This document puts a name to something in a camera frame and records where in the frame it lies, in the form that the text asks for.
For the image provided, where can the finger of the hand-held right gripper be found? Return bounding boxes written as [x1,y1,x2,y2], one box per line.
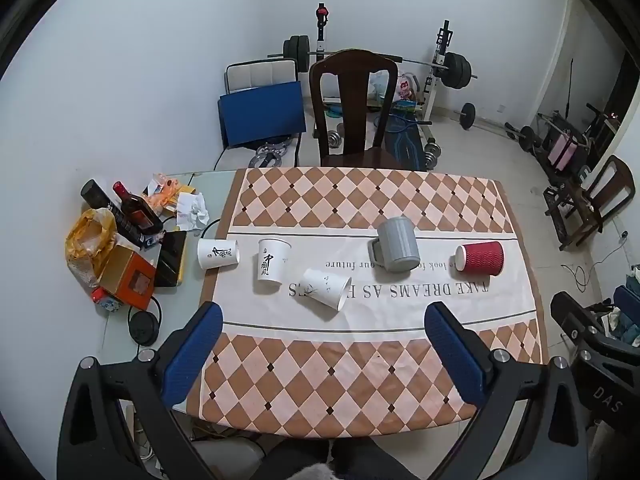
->
[550,291,613,348]

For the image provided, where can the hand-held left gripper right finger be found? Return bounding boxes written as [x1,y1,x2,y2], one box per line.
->
[424,302,591,480]

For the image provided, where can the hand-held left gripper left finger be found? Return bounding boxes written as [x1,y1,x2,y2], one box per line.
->
[56,301,224,480]

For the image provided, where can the white paper cup black print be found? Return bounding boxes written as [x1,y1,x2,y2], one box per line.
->
[301,268,353,312]
[197,238,241,270]
[257,238,292,284]

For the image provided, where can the red ribbed paper cup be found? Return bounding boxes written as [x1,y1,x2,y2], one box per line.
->
[454,241,505,277]

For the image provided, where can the round black device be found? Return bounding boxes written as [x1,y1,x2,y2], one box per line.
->
[127,310,161,347]

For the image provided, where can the pile of clothes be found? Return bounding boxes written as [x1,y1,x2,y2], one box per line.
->
[600,267,640,348]

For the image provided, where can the checkered tablecloth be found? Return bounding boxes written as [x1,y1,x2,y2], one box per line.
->
[199,166,551,438]

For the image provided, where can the orange cardboard box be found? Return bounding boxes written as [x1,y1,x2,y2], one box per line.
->
[99,244,157,311]

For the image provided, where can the small red blue packet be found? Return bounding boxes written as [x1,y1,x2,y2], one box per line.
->
[91,287,124,314]

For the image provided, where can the dark wooden chair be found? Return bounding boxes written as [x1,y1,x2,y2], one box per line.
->
[559,155,637,252]
[308,49,401,169]

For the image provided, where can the grey ribbed mug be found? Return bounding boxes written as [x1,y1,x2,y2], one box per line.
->
[368,216,421,272]

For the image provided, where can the crumpled white tissue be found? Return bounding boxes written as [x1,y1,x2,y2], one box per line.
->
[175,192,211,231]

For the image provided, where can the black bottle box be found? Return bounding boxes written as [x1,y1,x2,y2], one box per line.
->
[102,201,153,249]

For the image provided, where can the person's legs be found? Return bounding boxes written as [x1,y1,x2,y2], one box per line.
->
[260,436,403,480]

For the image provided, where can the yellow plastic bag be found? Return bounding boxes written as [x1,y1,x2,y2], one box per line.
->
[64,208,119,289]

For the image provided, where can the brown bottle red cap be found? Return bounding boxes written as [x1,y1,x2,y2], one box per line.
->
[112,181,164,234]

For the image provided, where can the orange snack packet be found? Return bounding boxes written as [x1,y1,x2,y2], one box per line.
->
[147,173,184,214]

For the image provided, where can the black equipment rack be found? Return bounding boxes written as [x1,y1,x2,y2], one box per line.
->
[505,102,623,188]

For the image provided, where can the dark cylinder tube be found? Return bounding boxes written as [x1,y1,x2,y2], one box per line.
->
[80,179,120,212]

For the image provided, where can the chrome weight plates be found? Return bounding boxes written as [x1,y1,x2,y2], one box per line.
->
[249,141,292,169]

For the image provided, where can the black weight bench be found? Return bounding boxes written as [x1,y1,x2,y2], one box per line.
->
[382,119,424,170]

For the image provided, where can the short barbell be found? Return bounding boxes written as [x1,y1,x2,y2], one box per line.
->
[452,102,517,134]

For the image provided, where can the blue board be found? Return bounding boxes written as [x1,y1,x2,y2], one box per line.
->
[217,81,307,150]

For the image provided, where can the long barbell with black plates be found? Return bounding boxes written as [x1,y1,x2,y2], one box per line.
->
[267,35,478,91]

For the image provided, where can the pink printed bag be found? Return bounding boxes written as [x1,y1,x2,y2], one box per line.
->
[396,73,422,104]

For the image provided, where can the white padded chair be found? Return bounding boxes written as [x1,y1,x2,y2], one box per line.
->
[224,59,301,168]

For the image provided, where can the black floor cable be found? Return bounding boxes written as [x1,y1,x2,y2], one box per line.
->
[560,231,629,292]

